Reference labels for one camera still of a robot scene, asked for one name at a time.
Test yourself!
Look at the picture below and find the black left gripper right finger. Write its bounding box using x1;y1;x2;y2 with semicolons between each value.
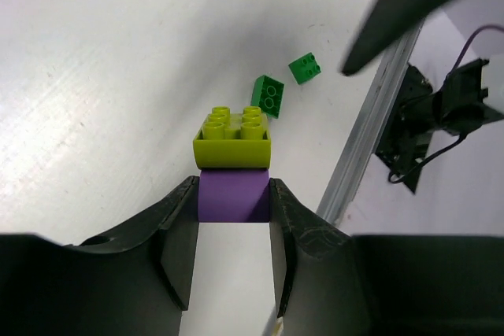
269;179;503;335

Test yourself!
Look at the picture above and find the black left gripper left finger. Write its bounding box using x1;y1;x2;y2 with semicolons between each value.
1;176;199;335

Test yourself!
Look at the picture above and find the purple lego brick top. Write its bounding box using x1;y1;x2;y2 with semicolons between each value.
198;169;270;223

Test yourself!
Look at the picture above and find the lime lego brick top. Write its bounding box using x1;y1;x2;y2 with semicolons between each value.
193;106;272;170

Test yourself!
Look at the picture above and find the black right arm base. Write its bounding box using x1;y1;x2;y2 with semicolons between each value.
375;65;466;193

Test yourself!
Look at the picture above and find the green small lego right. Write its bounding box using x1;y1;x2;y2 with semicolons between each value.
288;53;321;85

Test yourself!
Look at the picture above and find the green lego brick lower right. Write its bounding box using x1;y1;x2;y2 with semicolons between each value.
250;75;284;119

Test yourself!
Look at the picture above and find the aluminium table frame rail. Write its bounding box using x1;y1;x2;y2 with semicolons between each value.
317;21;424;225

